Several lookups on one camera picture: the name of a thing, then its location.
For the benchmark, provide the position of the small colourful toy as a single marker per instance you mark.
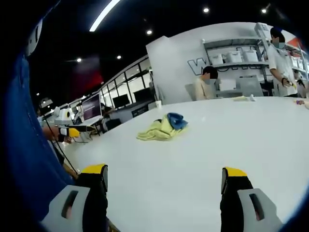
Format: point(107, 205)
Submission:
point(299, 102)

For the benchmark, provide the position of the person's blue shirt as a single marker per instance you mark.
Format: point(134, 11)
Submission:
point(29, 135)

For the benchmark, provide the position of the white paper cup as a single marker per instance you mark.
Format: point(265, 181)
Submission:
point(158, 105)

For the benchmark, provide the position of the computer monitor with lit screen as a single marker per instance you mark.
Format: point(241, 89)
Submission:
point(91, 107)

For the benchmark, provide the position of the black computer monitor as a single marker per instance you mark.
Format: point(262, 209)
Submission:
point(120, 101)

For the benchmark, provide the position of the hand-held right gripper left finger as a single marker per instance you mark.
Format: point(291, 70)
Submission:
point(72, 212)

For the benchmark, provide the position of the small white bottle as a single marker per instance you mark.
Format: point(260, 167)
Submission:
point(252, 97)

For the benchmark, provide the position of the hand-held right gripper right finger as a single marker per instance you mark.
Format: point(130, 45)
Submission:
point(251, 212)

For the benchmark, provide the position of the white storage box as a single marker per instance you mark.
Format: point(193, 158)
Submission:
point(234, 57)
point(250, 55)
point(216, 59)

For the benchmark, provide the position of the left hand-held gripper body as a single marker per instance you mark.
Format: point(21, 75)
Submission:
point(63, 117)

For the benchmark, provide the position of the long ceiling strip light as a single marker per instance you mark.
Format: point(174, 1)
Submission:
point(103, 15)

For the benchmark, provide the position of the yellow and blue garment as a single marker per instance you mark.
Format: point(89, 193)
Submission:
point(160, 129)

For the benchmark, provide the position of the white worn chest device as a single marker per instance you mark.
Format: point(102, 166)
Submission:
point(33, 38)

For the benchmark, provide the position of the pale yellow cloth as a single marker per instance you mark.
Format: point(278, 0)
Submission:
point(239, 98)

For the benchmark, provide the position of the grey metal shelf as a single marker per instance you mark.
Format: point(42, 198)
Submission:
point(258, 64)

